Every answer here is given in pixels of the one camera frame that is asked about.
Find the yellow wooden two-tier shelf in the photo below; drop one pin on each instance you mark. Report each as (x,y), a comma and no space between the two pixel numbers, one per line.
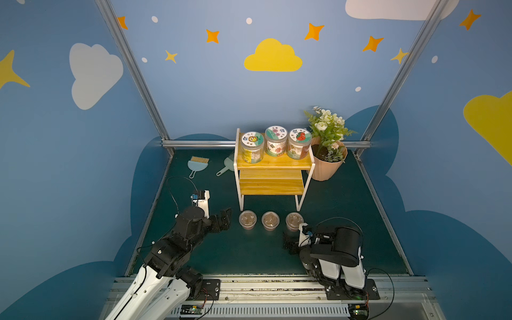
(272,175)

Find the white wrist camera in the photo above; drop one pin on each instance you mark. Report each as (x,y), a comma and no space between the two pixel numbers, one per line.
(200,199)
(305,234)

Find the pink pot with flowers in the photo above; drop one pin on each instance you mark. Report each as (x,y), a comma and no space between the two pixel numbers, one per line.
(328,133)

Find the sunflower label seed jar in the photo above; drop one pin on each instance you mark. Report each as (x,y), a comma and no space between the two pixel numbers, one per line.
(252,144)

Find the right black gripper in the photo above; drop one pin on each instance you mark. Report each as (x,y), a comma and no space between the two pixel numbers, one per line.
(296,243)

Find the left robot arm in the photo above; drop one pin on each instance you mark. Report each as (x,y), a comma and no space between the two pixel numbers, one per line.
(164,281)

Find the aluminium frame post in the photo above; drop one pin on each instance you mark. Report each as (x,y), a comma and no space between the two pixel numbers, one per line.
(427,30)
(108,13)

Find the green circuit board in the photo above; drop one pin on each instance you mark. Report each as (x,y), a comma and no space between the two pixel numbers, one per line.
(358,312)
(192,310)

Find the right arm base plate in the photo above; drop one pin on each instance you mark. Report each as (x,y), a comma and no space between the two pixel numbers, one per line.
(343,291)

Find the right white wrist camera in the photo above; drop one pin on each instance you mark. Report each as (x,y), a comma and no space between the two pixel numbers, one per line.
(305,234)

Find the strawberry label seed jar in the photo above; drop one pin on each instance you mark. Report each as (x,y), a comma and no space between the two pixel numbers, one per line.
(298,143)

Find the aluminium front rail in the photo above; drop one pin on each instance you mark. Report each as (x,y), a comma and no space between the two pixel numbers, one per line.
(299,297)

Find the right aluminium frame post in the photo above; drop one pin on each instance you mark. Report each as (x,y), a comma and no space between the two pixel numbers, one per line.
(427,30)

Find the left aluminium frame post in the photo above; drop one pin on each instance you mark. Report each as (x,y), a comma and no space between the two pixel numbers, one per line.
(108,13)

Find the pink flower label seed jar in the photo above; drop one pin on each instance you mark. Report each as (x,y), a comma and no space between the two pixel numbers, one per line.
(275,140)

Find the right green circuit board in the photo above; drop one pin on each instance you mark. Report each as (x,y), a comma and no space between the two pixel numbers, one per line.
(358,312)

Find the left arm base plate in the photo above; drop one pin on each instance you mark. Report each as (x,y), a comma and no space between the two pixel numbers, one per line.
(208,289)

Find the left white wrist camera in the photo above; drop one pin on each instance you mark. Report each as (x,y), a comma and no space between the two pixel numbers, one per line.
(200,199)

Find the left green circuit board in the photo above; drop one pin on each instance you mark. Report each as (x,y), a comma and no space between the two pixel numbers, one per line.
(192,310)

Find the blue dustpan brush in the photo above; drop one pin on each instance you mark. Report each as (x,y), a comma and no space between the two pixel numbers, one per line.
(196,164)

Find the clear soil cup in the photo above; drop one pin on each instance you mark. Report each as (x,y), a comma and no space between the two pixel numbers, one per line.
(293,221)
(247,219)
(270,220)

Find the middle clear soil cup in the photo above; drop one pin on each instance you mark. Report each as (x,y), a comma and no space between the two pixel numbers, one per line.
(270,220)

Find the left clear soil cup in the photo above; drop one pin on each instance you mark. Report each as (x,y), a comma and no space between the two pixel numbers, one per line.
(247,219)

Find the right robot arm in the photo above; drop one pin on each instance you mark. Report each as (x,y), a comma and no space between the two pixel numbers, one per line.
(332,255)

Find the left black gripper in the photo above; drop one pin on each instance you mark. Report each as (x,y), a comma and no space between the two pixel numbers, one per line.
(216,222)

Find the right clear soil cup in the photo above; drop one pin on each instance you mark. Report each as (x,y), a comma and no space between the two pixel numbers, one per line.
(293,221)

